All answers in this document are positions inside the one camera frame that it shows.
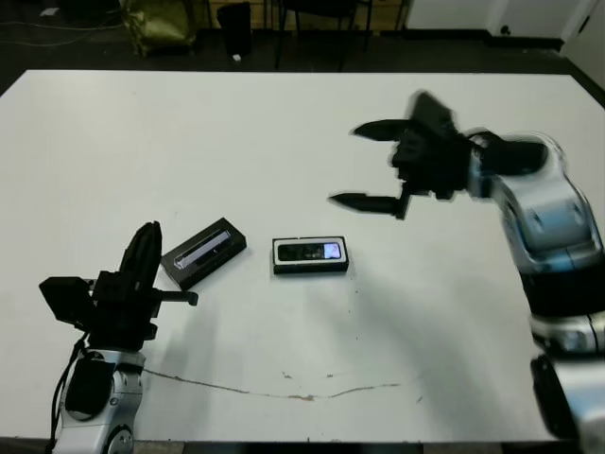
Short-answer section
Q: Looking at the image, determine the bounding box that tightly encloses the black metal chair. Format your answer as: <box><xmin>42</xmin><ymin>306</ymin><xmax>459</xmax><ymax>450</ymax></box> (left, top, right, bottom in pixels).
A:
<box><xmin>273</xmin><ymin>0</ymin><xmax>372</xmax><ymax>73</ymax></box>

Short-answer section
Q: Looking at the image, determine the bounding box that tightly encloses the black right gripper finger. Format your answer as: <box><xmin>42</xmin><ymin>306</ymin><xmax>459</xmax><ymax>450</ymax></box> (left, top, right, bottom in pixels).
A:
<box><xmin>351</xmin><ymin>119</ymin><xmax>413</xmax><ymax>143</ymax></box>
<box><xmin>329</xmin><ymin>183</ymin><xmax>412</xmax><ymax>221</ymax></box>

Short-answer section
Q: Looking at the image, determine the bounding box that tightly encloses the yellow-green plastic bag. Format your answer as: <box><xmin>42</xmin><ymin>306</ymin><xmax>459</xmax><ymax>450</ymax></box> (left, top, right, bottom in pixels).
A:
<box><xmin>122</xmin><ymin>0</ymin><xmax>198</xmax><ymax>59</ymax></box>

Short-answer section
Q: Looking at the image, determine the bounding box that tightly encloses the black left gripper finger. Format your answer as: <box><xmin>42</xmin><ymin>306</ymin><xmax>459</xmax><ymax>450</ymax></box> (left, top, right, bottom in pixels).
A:
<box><xmin>119</xmin><ymin>220</ymin><xmax>154</xmax><ymax>291</ymax></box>
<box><xmin>140</xmin><ymin>220</ymin><xmax>164</xmax><ymax>291</ymax></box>

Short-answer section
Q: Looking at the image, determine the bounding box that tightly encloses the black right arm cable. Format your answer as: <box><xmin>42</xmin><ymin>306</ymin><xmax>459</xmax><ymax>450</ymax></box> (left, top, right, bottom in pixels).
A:
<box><xmin>466</xmin><ymin>131</ymin><xmax>503</xmax><ymax>158</ymax></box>

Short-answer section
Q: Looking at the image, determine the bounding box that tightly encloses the black box base white insert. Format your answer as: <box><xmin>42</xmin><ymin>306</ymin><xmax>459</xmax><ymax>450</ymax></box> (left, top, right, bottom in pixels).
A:
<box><xmin>270</xmin><ymin>234</ymin><xmax>351</xmax><ymax>277</ymax></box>

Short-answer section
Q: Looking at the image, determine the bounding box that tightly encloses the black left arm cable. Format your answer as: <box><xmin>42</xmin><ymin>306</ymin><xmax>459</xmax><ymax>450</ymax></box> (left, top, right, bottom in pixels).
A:
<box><xmin>46</xmin><ymin>332</ymin><xmax>92</xmax><ymax>446</ymax></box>

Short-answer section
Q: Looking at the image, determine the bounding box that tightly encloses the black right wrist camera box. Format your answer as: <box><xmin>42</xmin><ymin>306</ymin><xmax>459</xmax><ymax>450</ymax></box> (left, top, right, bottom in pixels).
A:
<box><xmin>407</xmin><ymin>91</ymin><xmax>462</xmax><ymax>139</ymax></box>

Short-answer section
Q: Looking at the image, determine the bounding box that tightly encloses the black waste bin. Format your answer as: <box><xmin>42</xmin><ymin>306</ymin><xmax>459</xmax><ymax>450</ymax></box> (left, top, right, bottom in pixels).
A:
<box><xmin>216</xmin><ymin>2</ymin><xmax>253</xmax><ymax>56</ymax></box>

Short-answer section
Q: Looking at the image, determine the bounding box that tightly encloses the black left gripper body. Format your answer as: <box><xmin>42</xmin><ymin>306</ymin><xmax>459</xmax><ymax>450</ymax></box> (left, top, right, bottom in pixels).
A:
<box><xmin>89</xmin><ymin>270</ymin><xmax>199</xmax><ymax>352</ymax></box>

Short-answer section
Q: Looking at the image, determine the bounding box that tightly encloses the black printed box lid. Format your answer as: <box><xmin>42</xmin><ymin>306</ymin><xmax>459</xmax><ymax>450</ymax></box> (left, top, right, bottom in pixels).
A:
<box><xmin>160</xmin><ymin>217</ymin><xmax>249</xmax><ymax>292</ymax></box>

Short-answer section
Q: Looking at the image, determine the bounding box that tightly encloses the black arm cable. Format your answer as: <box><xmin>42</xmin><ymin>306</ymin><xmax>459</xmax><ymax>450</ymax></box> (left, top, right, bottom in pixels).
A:
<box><xmin>466</xmin><ymin>131</ymin><xmax>503</xmax><ymax>158</ymax></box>
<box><xmin>46</xmin><ymin>332</ymin><xmax>92</xmax><ymax>446</ymax></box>

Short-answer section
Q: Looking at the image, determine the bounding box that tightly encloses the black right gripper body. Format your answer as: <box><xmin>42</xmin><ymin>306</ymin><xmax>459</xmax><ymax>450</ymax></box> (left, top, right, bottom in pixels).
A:
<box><xmin>389</xmin><ymin>127</ymin><xmax>475</xmax><ymax>202</ymax></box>

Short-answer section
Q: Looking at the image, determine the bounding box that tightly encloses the white door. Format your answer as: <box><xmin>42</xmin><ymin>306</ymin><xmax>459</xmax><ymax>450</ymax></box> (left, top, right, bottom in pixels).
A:
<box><xmin>561</xmin><ymin>0</ymin><xmax>605</xmax><ymax>92</ymax></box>

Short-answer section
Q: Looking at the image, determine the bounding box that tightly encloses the thin light floor cable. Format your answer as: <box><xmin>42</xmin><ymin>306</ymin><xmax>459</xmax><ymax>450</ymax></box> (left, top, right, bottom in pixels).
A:
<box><xmin>0</xmin><ymin>20</ymin><xmax>127</xmax><ymax>49</ymax></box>

